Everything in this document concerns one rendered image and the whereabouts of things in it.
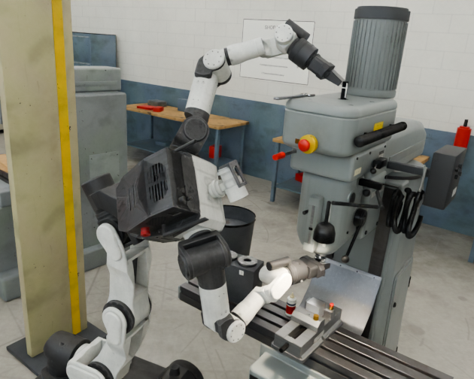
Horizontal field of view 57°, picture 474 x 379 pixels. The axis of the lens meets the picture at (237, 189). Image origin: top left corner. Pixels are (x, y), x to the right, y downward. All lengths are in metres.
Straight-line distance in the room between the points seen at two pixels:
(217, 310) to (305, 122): 0.67
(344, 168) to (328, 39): 4.86
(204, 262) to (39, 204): 1.67
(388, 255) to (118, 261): 1.18
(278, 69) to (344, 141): 5.29
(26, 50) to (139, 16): 6.00
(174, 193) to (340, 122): 0.55
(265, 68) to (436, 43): 2.36
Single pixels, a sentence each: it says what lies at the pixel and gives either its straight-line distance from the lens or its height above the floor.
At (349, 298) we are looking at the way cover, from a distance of 2.18.
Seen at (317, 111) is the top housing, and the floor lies 1.87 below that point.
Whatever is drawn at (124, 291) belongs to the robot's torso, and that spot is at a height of 1.13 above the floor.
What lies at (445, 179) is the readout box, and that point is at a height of 1.63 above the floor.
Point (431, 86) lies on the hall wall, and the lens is 5.84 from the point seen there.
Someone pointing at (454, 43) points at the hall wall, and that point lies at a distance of 5.80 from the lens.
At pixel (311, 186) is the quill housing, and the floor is 1.58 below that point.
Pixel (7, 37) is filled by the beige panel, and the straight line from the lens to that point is 2.63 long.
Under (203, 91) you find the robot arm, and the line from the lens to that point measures 1.58.
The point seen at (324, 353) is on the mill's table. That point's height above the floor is 0.92.
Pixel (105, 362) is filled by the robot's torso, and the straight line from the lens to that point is 2.02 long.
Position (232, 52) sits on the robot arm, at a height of 2.02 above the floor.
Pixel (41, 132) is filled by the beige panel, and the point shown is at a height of 1.49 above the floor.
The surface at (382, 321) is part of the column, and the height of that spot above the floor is 0.84.
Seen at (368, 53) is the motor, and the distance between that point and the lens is 1.75.
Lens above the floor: 2.06
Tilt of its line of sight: 19 degrees down
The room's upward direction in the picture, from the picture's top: 4 degrees clockwise
